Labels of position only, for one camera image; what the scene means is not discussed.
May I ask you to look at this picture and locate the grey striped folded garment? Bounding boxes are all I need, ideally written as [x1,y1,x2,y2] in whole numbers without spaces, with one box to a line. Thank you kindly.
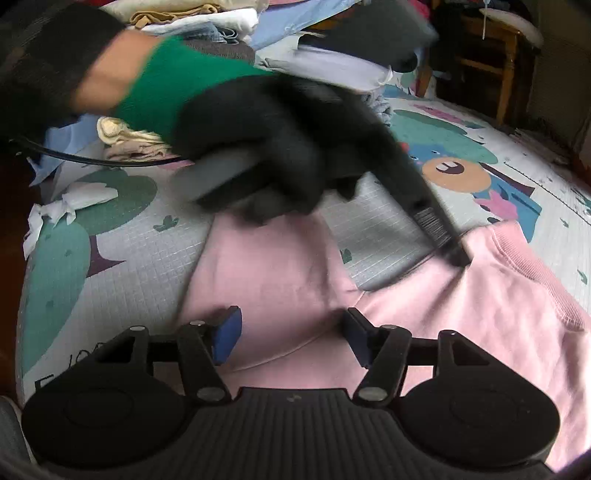
[365,88,394,125]

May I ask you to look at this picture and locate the light blue sheet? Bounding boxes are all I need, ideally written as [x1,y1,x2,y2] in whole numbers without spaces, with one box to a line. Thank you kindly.
[30,0,370,185]

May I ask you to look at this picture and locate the printed animal play mat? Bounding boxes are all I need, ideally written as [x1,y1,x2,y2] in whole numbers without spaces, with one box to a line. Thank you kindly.
[16,32,591,402]

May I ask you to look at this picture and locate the wooden chair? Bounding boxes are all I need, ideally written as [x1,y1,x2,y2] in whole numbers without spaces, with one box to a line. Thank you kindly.
[418,0,543,127]

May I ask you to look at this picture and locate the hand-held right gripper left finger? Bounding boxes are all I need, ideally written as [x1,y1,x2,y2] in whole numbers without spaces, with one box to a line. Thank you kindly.
[95,305,243,404]

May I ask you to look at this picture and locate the black folded garment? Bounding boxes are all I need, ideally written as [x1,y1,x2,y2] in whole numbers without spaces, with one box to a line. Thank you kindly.
[298,0,439,72]

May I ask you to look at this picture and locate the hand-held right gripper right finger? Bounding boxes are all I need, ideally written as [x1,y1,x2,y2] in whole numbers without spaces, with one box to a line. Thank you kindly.
[344,307,492,407]

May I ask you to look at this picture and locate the torn white paper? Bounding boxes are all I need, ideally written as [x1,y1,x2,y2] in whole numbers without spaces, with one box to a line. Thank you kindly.
[23,181,118,259]

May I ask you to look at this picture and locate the person's left forearm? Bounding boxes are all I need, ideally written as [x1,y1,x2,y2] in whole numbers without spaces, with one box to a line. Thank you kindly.
[0,4,160,139]

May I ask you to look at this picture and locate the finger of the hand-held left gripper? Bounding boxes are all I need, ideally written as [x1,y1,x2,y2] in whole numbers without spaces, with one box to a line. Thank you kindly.
[438,230,472,268]

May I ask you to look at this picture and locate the dark hanging garment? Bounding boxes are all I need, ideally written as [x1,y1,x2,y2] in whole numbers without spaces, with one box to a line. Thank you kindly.
[429,4,468,93]

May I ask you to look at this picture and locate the stack of folded clothes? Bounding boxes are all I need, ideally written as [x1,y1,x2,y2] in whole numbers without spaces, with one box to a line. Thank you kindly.
[95,0,273,162]

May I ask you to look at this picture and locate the light grey folded garment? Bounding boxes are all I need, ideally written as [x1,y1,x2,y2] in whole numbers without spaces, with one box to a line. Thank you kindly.
[256,46,393,93]

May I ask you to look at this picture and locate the grey cloth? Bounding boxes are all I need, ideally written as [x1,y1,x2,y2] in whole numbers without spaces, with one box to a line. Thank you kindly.
[0,396,35,467]

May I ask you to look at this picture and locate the person's left hand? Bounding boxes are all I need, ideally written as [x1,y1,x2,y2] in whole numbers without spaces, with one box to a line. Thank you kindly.
[113,37,393,224]

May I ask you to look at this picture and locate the pink sweatshirt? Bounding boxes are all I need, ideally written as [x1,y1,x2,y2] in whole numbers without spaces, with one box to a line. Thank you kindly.
[178,215,591,472]

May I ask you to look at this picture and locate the black cable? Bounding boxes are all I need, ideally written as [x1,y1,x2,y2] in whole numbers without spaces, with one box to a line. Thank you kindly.
[11,137,185,166]

